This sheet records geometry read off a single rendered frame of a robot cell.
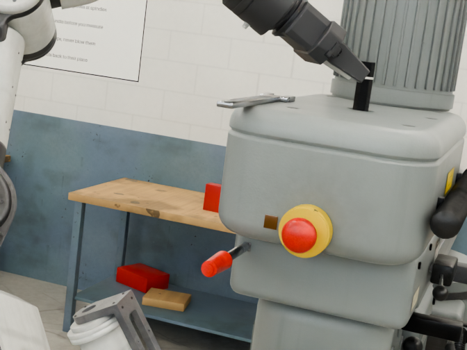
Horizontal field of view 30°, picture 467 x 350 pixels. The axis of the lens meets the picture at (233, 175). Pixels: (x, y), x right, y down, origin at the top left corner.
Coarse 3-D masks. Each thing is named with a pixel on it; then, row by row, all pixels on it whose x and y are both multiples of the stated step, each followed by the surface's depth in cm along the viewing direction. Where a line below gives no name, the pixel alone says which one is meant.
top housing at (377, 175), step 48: (240, 144) 104; (288, 144) 101; (336, 144) 99; (384, 144) 97; (432, 144) 99; (240, 192) 104; (288, 192) 102; (336, 192) 100; (384, 192) 98; (432, 192) 101; (336, 240) 100; (384, 240) 99
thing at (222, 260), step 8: (240, 248) 111; (248, 248) 113; (216, 256) 103; (224, 256) 104; (232, 256) 107; (208, 264) 101; (216, 264) 101; (224, 264) 103; (208, 272) 101; (216, 272) 101
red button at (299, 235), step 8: (288, 224) 97; (296, 224) 97; (304, 224) 96; (312, 224) 97; (288, 232) 97; (296, 232) 97; (304, 232) 96; (312, 232) 96; (288, 240) 97; (296, 240) 97; (304, 240) 96; (312, 240) 96; (288, 248) 97; (296, 248) 97; (304, 248) 97
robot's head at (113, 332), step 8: (104, 328) 87; (112, 328) 87; (120, 328) 89; (88, 336) 87; (96, 336) 87; (104, 336) 88; (112, 336) 88; (120, 336) 89; (72, 344) 89; (80, 344) 89; (88, 344) 88; (96, 344) 88; (104, 344) 88; (112, 344) 88; (120, 344) 88; (128, 344) 89
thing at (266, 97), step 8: (256, 96) 111; (264, 96) 111; (272, 96) 114; (280, 96) 116; (288, 96) 118; (224, 104) 97; (232, 104) 96; (240, 104) 99; (248, 104) 102; (256, 104) 105
